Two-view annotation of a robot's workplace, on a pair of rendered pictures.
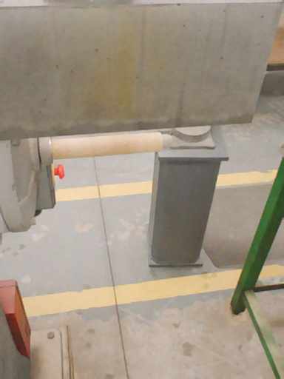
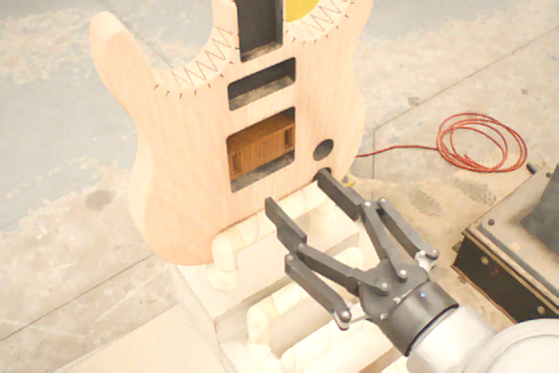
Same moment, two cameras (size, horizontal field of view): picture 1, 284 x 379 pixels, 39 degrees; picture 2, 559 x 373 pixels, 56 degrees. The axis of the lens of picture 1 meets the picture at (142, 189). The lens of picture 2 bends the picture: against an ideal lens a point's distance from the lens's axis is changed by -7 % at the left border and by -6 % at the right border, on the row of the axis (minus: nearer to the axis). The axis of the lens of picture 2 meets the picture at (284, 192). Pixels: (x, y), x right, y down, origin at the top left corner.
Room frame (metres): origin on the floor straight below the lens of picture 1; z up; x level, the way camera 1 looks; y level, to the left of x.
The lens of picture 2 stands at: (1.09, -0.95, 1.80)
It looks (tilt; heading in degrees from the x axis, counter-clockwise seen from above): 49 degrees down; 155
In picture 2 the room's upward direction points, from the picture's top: straight up
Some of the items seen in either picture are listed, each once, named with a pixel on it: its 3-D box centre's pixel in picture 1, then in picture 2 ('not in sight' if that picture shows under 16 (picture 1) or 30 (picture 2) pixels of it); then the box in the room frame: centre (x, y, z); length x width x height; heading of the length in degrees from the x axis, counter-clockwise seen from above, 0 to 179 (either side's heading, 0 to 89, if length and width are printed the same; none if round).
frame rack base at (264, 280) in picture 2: not in sight; (265, 270); (0.60, -0.77, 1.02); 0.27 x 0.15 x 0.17; 102
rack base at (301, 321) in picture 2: not in sight; (319, 349); (0.75, -0.74, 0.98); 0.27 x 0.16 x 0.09; 102
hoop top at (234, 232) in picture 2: not in sight; (275, 215); (0.64, -0.76, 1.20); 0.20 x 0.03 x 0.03; 101
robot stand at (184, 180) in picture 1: (180, 197); not in sight; (1.36, -0.18, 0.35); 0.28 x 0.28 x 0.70; 5
